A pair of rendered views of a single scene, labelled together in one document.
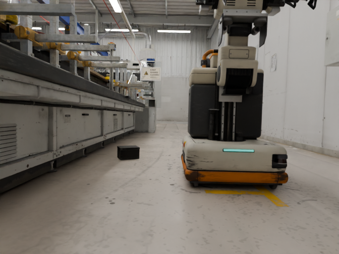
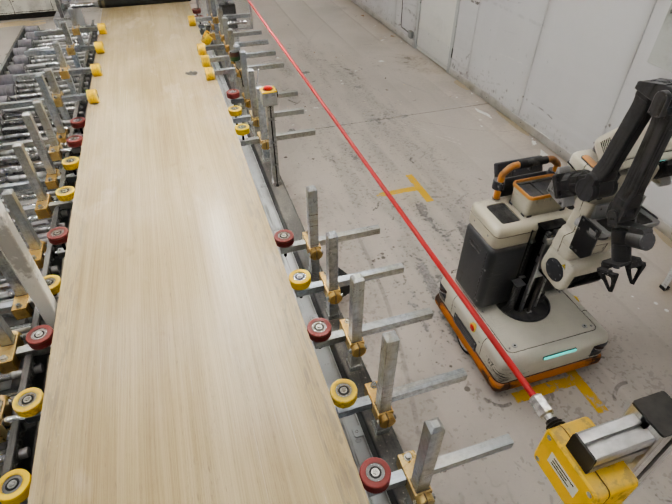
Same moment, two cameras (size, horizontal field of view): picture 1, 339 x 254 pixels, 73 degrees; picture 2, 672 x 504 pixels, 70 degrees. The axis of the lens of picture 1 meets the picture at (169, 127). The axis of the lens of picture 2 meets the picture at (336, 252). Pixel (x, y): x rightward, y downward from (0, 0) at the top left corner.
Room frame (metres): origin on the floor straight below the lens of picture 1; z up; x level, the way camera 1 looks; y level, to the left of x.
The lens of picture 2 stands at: (0.34, 1.04, 2.12)
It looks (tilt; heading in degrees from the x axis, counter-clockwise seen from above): 41 degrees down; 342
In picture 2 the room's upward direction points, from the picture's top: straight up
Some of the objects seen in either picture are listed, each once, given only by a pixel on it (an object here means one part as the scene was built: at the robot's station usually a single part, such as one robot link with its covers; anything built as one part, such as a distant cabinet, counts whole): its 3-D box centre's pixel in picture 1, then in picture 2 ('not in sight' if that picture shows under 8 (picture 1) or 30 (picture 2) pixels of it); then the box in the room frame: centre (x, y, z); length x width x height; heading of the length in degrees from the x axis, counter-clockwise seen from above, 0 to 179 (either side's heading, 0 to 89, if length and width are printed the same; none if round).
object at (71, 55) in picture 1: (74, 57); (330, 287); (1.57, 0.66, 0.83); 0.14 x 0.06 x 0.05; 0
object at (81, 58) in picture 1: (88, 58); (350, 279); (1.59, 0.57, 0.83); 0.43 x 0.03 x 0.04; 90
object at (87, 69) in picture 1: (87, 56); (313, 237); (1.80, 0.66, 0.90); 0.04 x 0.04 x 0.48; 0
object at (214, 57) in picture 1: (225, 62); (539, 195); (1.80, -0.42, 0.87); 0.23 x 0.15 x 0.11; 89
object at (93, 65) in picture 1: (99, 65); (330, 239); (1.84, 0.57, 0.84); 0.43 x 0.03 x 0.04; 90
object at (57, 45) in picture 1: (56, 46); (352, 337); (1.32, 0.66, 0.83); 0.14 x 0.06 x 0.05; 0
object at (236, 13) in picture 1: (241, 26); (613, 225); (1.40, -0.42, 0.99); 0.28 x 0.16 x 0.22; 89
